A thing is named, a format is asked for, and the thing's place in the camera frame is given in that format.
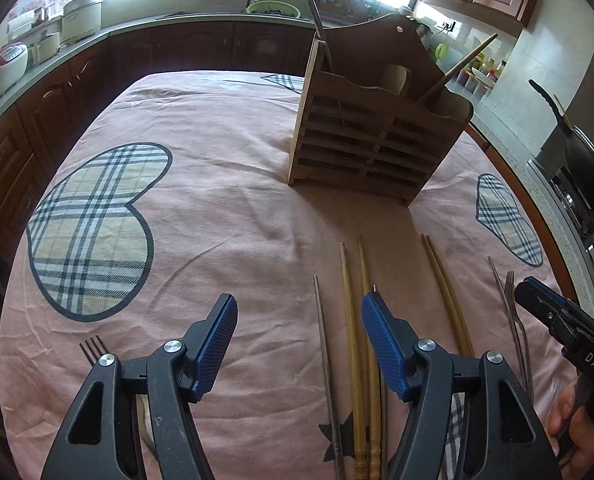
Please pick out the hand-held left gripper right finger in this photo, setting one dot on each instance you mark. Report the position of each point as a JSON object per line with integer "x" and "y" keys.
{"x": 382, "y": 340}

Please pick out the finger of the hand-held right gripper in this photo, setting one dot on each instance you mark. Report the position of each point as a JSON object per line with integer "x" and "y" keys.
{"x": 539, "y": 300}

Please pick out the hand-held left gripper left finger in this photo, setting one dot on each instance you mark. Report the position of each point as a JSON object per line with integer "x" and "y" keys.
{"x": 217, "y": 340}

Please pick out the metal fork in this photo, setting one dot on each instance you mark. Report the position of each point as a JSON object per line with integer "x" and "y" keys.
{"x": 516, "y": 325}

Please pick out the light wooden chopstick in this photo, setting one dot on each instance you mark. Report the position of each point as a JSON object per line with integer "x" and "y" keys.
{"x": 375, "y": 425}
{"x": 352, "y": 360}
{"x": 442, "y": 295}

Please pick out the slim metal utensil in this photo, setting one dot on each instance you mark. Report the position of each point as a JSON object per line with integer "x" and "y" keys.
{"x": 499, "y": 285}

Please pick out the metal chopstick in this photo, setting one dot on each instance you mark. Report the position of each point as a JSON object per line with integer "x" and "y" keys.
{"x": 327, "y": 370}

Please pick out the brown wooden chopsticks pair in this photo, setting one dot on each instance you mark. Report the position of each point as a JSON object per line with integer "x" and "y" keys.
{"x": 451, "y": 295}

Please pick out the wooden utensil holder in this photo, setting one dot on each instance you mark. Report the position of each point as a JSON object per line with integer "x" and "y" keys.
{"x": 357, "y": 135}

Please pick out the person's right hand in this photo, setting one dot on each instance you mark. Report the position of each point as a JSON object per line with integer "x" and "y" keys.
{"x": 584, "y": 440}

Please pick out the gas stove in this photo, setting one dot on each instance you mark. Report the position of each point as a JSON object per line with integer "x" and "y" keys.
{"x": 584, "y": 255}

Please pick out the pink tablecloth with plaid hearts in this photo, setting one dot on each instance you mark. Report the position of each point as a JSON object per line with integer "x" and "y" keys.
{"x": 227, "y": 220}

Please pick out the black wok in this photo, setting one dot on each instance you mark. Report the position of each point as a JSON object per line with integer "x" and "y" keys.
{"x": 584, "y": 170}

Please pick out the cluster of condiment bottles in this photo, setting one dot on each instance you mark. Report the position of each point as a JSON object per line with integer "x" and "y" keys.
{"x": 482, "y": 75}

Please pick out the brown wooden chopstick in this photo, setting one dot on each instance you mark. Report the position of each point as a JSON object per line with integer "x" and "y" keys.
{"x": 457, "y": 70}

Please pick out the pale wooden spatula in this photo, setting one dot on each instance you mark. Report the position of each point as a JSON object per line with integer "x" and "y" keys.
{"x": 394, "y": 79}

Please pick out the green lidded container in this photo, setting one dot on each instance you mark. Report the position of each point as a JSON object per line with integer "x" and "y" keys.
{"x": 442, "y": 51}

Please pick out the dark brown lower cabinets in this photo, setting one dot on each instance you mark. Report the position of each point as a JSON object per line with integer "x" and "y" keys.
{"x": 77, "y": 90}

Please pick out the green colander with vegetables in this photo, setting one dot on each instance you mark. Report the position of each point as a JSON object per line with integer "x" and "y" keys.
{"x": 273, "y": 9}

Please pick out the small white pot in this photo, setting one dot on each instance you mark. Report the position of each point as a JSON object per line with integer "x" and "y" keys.
{"x": 46, "y": 46}

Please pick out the white and red rice cooker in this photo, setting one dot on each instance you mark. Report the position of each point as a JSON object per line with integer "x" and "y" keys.
{"x": 2, "y": 72}

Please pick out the large white cooking pot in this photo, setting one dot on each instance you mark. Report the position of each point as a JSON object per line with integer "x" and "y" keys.
{"x": 81, "y": 20}

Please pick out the white wall socket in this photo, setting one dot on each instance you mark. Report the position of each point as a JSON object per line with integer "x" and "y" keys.
{"x": 448, "y": 26}

